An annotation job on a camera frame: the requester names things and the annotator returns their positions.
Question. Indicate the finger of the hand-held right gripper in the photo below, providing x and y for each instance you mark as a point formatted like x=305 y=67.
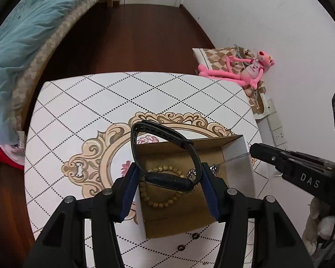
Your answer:
x=310 y=156
x=268 y=155

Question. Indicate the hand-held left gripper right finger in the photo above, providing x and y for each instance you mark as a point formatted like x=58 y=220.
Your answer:
x=211 y=194

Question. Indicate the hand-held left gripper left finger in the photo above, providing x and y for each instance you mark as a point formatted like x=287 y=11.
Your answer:
x=129 y=194

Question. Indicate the black smart band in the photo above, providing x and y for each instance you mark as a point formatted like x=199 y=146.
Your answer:
x=167 y=180

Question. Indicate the cardboard box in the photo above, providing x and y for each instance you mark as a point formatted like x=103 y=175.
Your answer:
x=178 y=220

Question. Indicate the person's right hand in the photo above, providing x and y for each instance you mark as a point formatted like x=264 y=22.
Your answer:
x=325 y=224

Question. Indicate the small dark earring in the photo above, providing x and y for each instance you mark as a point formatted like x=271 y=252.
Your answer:
x=180 y=247
x=195 y=236

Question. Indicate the pink plush toy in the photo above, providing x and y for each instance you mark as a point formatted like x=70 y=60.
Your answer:
x=251 y=72

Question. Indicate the checkered beige cushion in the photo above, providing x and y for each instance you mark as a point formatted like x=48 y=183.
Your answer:
x=215 y=57

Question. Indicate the floral white cloth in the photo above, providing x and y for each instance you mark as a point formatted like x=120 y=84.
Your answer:
x=14 y=152

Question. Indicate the beige patterned mattress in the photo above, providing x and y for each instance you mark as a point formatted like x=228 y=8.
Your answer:
x=55 y=42

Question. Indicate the light blue blanket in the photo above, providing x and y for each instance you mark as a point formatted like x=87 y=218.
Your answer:
x=22 y=42

